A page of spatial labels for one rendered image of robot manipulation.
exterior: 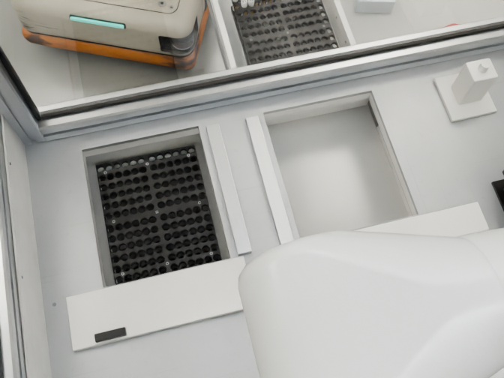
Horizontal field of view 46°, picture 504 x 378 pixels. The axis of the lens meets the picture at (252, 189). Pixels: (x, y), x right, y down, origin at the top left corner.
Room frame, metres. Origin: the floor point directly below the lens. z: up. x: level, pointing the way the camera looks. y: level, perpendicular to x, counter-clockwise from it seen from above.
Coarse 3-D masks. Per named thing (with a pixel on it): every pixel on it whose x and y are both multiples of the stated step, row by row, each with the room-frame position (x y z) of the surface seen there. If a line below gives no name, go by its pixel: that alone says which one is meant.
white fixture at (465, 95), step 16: (464, 64) 0.60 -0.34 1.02; (480, 64) 0.59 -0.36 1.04; (448, 80) 0.61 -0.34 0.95; (464, 80) 0.58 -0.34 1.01; (480, 80) 0.57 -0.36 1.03; (448, 96) 0.58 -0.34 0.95; (464, 96) 0.56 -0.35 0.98; (480, 96) 0.57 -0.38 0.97; (448, 112) 0.55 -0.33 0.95; (464, 112) 0.55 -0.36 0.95; (480, 112) 0.55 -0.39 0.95
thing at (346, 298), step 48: (336, 240) 0.12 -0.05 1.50; (384, 240) 0.12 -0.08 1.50; (432, 240) 0.12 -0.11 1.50; (480, 240) 0.12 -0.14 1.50; (240, 288) 0.09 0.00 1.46; (288, 288) 0.09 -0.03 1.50; (336, 288) 0.09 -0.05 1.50; (384, 288) 0.09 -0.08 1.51; (432, 288) 0.09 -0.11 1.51; (480, 288) 0.09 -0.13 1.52; (288, 336) 0.06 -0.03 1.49; (336, 336) 0.06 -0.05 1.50; (384, 336) 0.06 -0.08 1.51; (432, 336) 0.06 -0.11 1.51; (480, 336) 0.06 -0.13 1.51
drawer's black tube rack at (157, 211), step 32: (192, 160) 0.46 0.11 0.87; (128, 192) 0.39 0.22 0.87; (160, 192) 0.38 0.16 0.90; (192, 192) 0.39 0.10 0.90; (128, 224) 0.33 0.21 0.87; (160, 224) 0.32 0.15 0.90; (192, 224) 0.33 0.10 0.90; (128, 256) 0.26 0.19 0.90; (160, 256) 0.27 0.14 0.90; (192, 256) 0.27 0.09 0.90
